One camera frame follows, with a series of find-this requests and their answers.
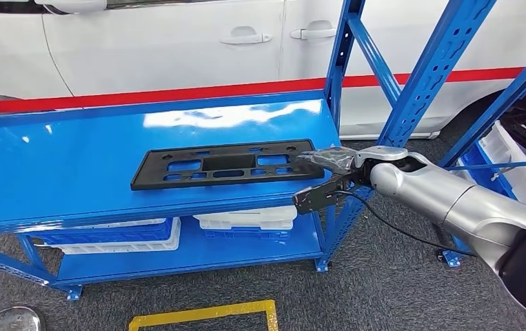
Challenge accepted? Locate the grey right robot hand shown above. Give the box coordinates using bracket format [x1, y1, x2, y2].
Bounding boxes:
[296, 146, 358, 175]

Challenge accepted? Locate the black plastic plate holder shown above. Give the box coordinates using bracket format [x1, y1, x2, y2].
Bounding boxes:
[130, 139, 326, 192]

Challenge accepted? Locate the blue metal shelf rack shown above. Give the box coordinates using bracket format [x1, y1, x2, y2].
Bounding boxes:
[436, 36, 526, 269]
[0, 0, 498, 303]

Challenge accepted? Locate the blue plastic crate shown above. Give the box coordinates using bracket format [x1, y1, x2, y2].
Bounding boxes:
[36, 219, 174, 245]
[204, 228, 291, 241]

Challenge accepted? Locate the white plastic bin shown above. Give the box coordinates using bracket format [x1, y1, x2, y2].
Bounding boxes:
[454, 157, 478, 183]
[478, 120, 526, 206]

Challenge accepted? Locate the blue plastic bin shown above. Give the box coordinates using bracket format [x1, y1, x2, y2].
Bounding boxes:
[461, 143, 519, 199]

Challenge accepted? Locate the yellow tape square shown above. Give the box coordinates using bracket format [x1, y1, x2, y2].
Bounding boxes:
[128, 299, 279, 331]

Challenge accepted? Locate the white car with red stripe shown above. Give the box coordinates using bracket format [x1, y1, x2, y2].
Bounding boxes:
[0, 0, 526, 140]

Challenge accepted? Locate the black cable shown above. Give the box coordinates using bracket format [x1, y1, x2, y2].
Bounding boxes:
[335, 190, 476, 258]

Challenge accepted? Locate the chrome stanchion post with base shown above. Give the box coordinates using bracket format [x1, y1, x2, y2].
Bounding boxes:
[0, 306, 47, 331]

